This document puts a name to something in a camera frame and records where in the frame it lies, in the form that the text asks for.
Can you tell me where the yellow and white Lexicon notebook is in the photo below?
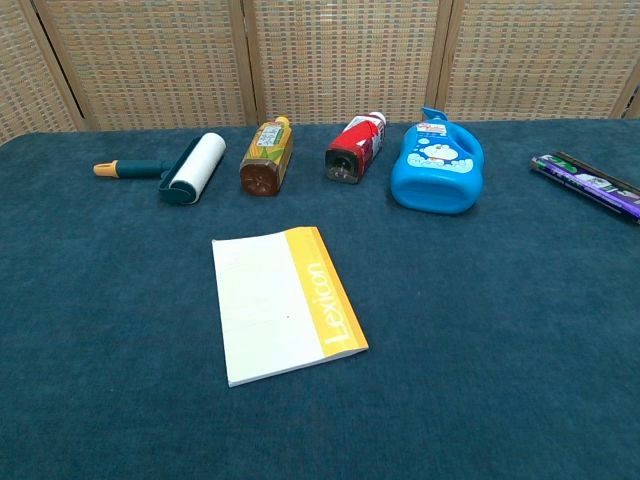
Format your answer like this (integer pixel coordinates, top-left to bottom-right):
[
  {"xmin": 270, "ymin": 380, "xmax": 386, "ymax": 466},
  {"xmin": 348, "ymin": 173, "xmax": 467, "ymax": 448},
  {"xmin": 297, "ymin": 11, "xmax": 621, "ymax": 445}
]
[{"xmin": 211, "ymin": 226, "xmax": 370, "ymax": 388}]

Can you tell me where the yellow-labelled brown tea bottle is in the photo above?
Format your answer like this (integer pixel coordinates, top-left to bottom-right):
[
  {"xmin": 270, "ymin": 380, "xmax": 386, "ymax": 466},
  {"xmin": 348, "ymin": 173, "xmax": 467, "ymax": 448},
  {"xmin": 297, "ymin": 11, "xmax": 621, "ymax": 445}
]
[{"xmin": 239, "ymin": 116, "xmax": 295, "ymax": 197}]

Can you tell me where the red and white drink bottle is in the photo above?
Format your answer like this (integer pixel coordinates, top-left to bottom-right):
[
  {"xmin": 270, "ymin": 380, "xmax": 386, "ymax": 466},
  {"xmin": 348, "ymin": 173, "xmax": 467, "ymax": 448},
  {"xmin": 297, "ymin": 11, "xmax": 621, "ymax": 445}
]
[{"xmin": 324, "ymin": 112, "xmax": 389, "ymax": 186}]

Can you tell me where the blue cartoon detergent jug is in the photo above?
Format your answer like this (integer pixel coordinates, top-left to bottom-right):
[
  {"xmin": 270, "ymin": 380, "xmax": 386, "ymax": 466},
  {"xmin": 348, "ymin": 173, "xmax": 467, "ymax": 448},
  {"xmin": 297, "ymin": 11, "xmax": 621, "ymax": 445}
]
[{"xmin": 390, "ymin": 106, "xmax": 486, "ymax": 216}]

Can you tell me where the green and white lint roller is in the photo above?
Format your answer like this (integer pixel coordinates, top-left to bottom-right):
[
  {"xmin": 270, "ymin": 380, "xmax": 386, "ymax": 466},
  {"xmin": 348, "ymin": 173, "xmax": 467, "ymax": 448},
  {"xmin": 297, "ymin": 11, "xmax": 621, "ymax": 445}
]
[{"xmin": 92, "ymin": 132, "xmax": 227, "ymax": 206}]

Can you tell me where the dark blue table cloth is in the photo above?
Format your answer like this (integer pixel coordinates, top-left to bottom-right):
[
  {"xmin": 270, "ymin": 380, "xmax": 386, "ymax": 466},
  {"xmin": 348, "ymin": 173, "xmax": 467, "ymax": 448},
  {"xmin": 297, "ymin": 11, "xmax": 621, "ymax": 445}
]
[{"xmin": 0, "ymin": 117, "xmax": 640, "ymax": 480}]

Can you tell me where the woven rattan folding screen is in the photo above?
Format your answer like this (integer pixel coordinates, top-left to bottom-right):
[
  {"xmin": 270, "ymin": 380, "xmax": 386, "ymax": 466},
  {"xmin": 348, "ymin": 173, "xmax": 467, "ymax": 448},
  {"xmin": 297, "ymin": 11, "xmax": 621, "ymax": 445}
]
[{"xmin": 0, "ymin": 0, "xmax": 640, "ymax": 145}]

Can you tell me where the purple and black foil packet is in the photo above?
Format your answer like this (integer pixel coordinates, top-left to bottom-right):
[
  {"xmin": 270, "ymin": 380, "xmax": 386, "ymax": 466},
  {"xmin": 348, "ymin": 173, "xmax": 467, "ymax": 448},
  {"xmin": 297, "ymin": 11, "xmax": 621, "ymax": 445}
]
[{"xmin": 530, "ymin": 151, "xmax": 640, "ymax": 225}]

